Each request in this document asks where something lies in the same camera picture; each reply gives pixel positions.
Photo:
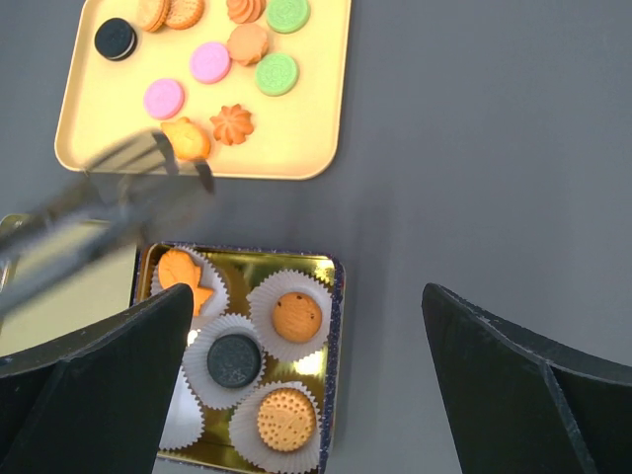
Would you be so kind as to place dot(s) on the bottom left paper cup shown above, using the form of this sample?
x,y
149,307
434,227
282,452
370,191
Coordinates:
x,y
184,423

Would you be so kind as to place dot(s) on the pink cookie lower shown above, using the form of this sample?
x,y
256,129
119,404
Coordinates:
x,y
163,98

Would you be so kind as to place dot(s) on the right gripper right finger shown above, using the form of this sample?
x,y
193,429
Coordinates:
x,y
518,402

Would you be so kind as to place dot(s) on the green cookie lower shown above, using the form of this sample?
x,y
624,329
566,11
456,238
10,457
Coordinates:
x,y
276,74

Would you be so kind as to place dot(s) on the round biscuit top right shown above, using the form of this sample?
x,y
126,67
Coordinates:
x,y
184,14

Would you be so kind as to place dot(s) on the orange shell cookie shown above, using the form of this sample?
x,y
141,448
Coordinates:
x,y
248,44

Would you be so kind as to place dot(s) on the orange plastic tray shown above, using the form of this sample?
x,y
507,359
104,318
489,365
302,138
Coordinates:
x,y
295,135

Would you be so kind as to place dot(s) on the center paper cup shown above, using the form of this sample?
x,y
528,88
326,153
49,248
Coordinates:
x,y
194,362

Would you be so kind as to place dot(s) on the green cookie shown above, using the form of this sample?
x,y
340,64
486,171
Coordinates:
x,y
287,16
276,74

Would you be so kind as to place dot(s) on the fish shaped cookie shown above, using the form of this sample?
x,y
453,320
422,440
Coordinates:
x,y
177,266
189,142

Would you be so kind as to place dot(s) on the black sandwich cookie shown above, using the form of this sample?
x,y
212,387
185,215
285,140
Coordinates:
x,y
115,39
234,361

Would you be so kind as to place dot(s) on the orange swirl cookie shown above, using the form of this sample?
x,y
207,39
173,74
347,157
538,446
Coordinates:
x,y
245,11
232,125

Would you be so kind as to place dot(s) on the gold tin lid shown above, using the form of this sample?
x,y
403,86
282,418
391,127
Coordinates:
x,y
93,295

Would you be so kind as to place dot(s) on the black sandwich cookie bottom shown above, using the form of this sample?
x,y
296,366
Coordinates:
x,y
234,361

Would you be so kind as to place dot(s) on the gold cookie tin box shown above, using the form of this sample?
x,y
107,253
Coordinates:
x,y
243,270

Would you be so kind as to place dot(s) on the orange swirl cookie upper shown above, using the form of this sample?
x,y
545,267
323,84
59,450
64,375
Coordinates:
x,y
245,11

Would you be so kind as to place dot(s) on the pink cookie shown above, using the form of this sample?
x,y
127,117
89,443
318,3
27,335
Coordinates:
x,y
210,62
163,98

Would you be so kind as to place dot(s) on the round dotted biscuit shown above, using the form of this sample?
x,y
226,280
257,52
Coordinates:
x,y
286,420

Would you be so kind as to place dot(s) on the metal tongs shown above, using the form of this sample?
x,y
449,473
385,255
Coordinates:
x,y
129,186

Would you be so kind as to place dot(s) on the orange swirl cookie lower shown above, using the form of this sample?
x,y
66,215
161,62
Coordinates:
x,y
232,125

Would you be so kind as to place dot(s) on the chocolate chip cookie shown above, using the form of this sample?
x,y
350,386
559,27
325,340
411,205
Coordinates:
x,y
297,317

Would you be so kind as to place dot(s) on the pink cookie upper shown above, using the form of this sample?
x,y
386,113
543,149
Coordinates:
x,y
210,62

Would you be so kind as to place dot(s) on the top left paper cup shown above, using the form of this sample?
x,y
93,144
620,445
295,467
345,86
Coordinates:
x,y
211,278

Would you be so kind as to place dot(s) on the paper cup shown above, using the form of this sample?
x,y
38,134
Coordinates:
x,y
244,436
184,423
194,362
211,278
262,300

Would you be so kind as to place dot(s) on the bottom right paper cup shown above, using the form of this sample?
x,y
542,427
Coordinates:
x,y
244,436

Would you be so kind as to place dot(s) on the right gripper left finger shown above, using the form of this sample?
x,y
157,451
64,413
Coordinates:
x,y
96,400

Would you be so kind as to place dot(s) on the round biscuit top left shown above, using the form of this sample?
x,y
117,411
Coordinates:
x,y
152,14

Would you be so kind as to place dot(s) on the green cookie upper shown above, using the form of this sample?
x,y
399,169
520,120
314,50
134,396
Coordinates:
x,y
287,16

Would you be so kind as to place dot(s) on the black sandwich cookie top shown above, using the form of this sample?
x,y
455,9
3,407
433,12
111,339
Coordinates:
x,y
115,39

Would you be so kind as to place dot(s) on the top right paper cup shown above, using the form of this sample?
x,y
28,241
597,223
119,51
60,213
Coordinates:
x,y
262,300

